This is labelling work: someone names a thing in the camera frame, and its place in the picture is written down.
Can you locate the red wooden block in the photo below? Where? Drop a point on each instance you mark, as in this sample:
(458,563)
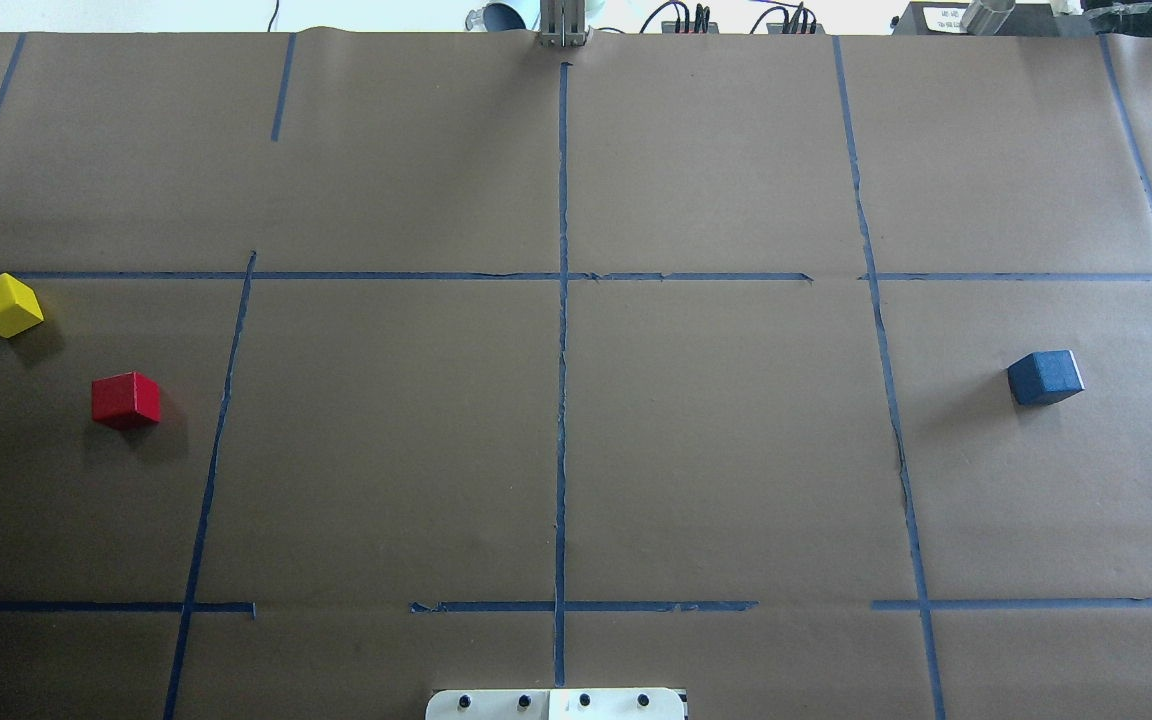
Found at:
(126,401)

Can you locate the blue wooden block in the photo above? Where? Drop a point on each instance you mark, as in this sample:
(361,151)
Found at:
(1044,378)

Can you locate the yellow wooden block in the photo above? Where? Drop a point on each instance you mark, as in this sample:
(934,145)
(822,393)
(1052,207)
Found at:
(20,309)

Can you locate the left black power strip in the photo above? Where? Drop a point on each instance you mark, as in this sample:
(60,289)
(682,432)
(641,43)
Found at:
(678,18)

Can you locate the black power strip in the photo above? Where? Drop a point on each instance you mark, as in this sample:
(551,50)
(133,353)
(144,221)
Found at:
(797,19)
(678,18)

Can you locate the light blue plastic cup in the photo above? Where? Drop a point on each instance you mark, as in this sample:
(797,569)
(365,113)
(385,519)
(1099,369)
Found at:
(500,16)

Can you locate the right black power strip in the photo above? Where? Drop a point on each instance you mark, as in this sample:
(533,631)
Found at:
(797,19)

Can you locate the black box with label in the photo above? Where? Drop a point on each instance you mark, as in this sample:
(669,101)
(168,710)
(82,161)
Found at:
(947,18)

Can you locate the silver metal cylinder weight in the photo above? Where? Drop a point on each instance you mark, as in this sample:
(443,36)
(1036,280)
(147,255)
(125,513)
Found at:
(985,17)

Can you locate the aluminium frame post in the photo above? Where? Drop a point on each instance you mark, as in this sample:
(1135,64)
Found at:
(562,23)

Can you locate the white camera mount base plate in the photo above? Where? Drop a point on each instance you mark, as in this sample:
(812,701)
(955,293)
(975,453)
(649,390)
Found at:
(559,703)

